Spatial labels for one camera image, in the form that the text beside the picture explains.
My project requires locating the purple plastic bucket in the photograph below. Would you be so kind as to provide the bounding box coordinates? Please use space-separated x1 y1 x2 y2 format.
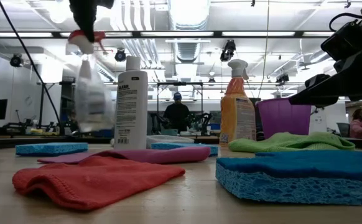
255 98 312 139

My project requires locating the green microfiber cloth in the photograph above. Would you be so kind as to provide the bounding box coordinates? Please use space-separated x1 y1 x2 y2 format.
228 131 356 154

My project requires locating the clear spray bottle red trigger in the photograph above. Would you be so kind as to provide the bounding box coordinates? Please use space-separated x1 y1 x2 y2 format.
68 29 116 133

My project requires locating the orange spray bottle white trigger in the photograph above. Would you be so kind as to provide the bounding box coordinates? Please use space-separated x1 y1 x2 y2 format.
220 58 258 147

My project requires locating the thick blue scrub sponge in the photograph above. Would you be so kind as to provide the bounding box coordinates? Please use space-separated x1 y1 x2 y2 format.
215 150 362 207

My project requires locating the white plastic restorer bottle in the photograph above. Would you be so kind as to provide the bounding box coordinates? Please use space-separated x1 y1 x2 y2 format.
114 55 149 151

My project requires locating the thin blue cellulose sponge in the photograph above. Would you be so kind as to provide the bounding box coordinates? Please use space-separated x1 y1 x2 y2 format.
151 142 219 157
15 142 89 157

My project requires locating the grey microfiber cloth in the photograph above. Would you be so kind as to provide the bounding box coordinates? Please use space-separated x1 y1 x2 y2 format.
146 134 195 149

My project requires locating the pink microfiber cloth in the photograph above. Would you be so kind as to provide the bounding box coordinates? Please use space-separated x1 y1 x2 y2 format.
37 146 211 165

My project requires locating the red microfiber cloth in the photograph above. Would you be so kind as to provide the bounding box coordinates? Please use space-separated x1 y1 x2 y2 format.
12 155 186 212

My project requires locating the black ceiling spotlight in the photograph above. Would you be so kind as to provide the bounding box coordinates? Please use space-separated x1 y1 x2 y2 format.
114 49 127 63
276 73 290 85
9 53 24 68
220 39 237 63

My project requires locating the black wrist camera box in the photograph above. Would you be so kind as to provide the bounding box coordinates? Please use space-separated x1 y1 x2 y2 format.
320 20 362 62

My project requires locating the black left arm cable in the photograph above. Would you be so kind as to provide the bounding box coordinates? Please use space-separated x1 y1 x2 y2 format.
0 0 62 127

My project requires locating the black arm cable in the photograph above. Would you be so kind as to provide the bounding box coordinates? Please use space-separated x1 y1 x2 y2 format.
0 0 62 127
328 11 362 32

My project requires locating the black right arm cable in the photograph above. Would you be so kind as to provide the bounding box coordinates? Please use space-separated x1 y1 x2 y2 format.
328 11 362 32

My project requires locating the black aluminium rig frame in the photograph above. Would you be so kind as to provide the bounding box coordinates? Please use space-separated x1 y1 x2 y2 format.
0 30 362 151

